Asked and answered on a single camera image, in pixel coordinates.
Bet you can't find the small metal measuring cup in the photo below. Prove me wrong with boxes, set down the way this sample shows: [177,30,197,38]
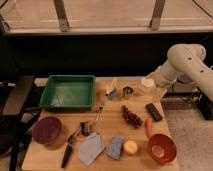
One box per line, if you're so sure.
[123,86,134,98]

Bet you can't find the green plastic tray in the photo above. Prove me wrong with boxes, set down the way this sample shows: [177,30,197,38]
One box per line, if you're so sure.
[39,75,96,111]

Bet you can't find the dark red grape bunch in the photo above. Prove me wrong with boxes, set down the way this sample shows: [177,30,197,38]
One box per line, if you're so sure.
[121,105,143,128]

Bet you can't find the purple bowl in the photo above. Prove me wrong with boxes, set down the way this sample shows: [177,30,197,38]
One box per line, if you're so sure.
[32,116,62,144]

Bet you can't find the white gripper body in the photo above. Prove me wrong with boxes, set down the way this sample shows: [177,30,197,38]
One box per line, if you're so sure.
[140,77,156,96]

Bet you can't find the blue sponge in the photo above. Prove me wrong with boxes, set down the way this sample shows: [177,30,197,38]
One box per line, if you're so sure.
[106,136,124,160]

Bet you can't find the black rectangular remote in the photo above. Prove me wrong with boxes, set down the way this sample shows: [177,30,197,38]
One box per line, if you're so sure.
[146,103,163,121]

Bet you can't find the yellow round sponge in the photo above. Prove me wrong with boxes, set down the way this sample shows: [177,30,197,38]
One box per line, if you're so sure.
[123,140,138,155]

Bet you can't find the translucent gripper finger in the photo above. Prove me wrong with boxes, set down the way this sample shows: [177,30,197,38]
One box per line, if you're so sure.
[152,87,167,103]

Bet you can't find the orange carrot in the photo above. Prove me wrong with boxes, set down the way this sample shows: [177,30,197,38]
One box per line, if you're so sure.
[145,117,153,139]

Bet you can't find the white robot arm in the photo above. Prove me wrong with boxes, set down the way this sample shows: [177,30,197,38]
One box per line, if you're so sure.
[141,44,213,102]

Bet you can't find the light blue cloth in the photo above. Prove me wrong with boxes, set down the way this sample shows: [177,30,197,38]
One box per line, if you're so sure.
[77,132,105,166]

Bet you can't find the small dark metal cup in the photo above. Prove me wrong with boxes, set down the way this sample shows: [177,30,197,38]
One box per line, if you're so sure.
[80,121,91,136]

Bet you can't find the orange bowl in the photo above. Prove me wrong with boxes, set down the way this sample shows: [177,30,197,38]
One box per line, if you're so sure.
[148,134,177,164]

